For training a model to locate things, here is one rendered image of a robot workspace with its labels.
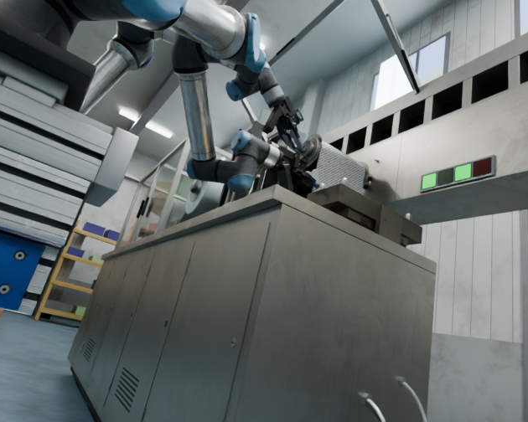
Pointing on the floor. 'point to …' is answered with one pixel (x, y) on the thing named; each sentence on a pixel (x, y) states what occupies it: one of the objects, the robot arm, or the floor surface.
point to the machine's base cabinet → (256, 327)
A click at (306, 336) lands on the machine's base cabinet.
